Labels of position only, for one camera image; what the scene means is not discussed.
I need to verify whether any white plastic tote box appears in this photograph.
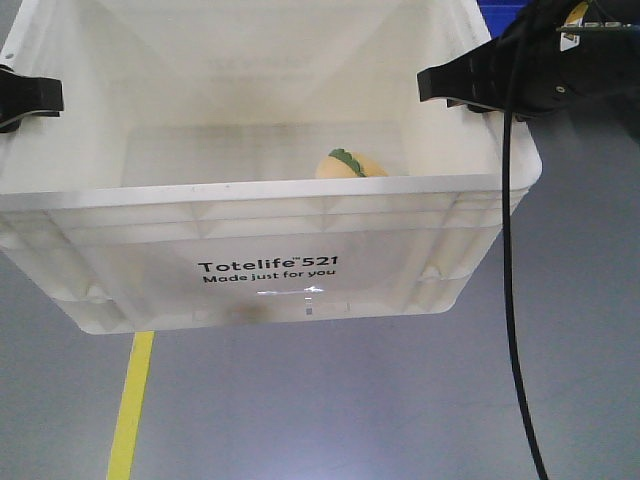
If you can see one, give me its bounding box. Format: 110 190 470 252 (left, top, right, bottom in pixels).
0 0 544 336

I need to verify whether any yellow floor tape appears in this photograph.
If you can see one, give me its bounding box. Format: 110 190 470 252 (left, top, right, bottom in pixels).
106 331 155 480

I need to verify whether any black cable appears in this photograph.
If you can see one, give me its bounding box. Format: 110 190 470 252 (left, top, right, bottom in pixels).
499 0 551 480

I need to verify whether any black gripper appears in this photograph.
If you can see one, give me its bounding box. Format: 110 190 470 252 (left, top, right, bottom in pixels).
417 1 639 120

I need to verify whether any blue plastic bin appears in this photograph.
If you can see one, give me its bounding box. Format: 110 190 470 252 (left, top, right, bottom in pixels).
476 0 529 38

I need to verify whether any yellow plush ball green leaf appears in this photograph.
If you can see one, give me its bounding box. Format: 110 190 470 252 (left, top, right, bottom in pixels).
315 148 389 179

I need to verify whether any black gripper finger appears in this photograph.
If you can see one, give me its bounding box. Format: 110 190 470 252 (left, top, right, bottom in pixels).
1 68 64 133

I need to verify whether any green circuit board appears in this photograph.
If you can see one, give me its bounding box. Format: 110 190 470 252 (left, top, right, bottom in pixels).
555 21 639 36

